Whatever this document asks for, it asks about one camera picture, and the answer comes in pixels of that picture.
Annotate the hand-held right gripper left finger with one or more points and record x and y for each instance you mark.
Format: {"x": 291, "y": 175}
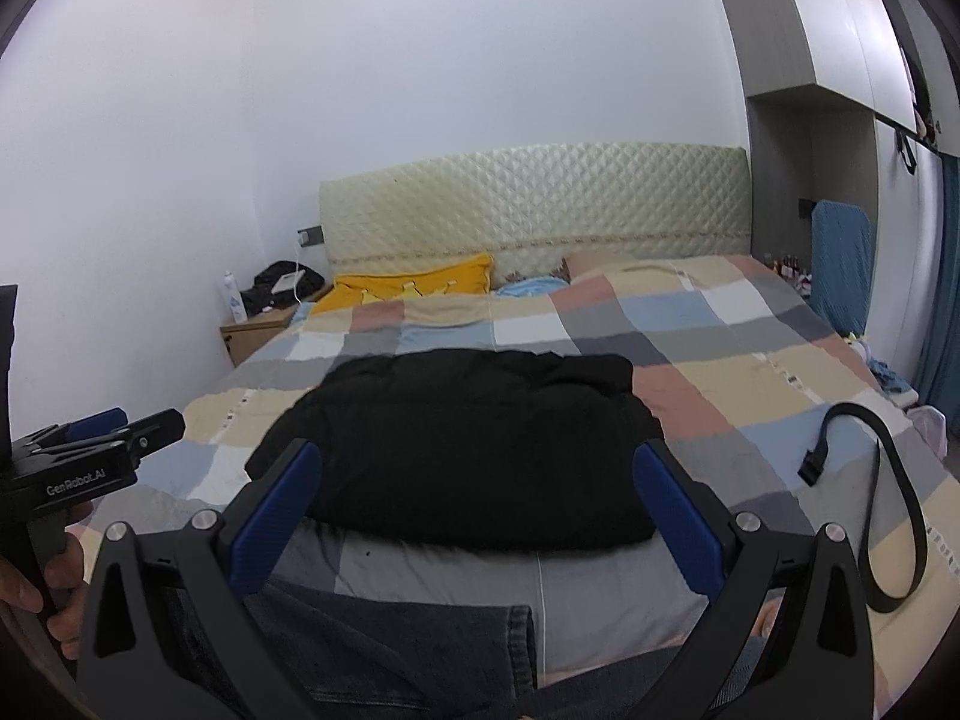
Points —
{"x": 274, "y": 517}

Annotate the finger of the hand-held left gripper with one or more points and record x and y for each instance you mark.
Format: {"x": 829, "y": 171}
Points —
{"x": 97, "y": 422}
{"x": 154, "y": 431}

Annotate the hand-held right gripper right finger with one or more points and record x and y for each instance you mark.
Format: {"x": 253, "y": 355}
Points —
{"x": 682, "y": 532}

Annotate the black garment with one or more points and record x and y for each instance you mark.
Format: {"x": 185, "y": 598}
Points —
{"x": 480, "y": 442}

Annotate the pile of light clothes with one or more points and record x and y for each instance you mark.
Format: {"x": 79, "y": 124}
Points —
{"x": 889, "y": 375}

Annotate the person's left hand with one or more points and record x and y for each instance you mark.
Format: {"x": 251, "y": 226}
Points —
{"x": 67, "y": 555}

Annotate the wooden nightstand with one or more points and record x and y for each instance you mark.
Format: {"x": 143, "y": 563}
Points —
{"x": 255, "y": 337}

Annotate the white spray bottle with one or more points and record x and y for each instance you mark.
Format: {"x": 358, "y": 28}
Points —
{"x": 234, "y": 300}

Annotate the checked patchwork blanket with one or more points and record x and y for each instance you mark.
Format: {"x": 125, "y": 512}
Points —
{"x": 720, "y": 360}

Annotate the blue denim jeans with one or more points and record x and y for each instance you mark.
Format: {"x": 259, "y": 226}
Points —
{"x": 390, "y": 652}

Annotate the black bag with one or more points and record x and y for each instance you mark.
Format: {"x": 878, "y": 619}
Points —
{"x": 270, "y": 281}

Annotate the white tablet device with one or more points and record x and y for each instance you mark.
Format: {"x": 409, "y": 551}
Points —
{"x": 286, "y": 283}

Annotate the black belt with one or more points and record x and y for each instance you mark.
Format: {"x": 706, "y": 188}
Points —
{"x": 896, "y": 465}

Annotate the yellow pillow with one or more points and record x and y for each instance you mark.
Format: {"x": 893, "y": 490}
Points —
{"x": 405, "y": 286}

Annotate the beige pillow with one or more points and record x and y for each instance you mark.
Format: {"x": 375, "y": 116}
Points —
{"x": 600, "y": 266}

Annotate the row of small bottles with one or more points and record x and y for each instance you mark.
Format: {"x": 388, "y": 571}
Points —
{"x": 787, "y": 274}

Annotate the light blue pillow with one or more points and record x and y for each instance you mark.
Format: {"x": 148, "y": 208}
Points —
{"x": 532, "y": 288}

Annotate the blue towel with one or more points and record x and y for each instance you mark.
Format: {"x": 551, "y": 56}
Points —
{"x": 841, "y": 270}

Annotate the cream quilted headboard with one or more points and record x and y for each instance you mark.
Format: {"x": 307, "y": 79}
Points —
{"x": 540, "y": 202}

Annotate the grey wardrobe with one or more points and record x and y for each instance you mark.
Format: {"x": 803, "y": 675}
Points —
{"x": 817, "y": 30}

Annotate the wall socket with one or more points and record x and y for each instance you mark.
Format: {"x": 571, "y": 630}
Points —
{"x": 310, "y": 237}

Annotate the black wall switch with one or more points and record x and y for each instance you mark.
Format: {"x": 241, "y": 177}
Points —
{"x": 806, "y": 208}

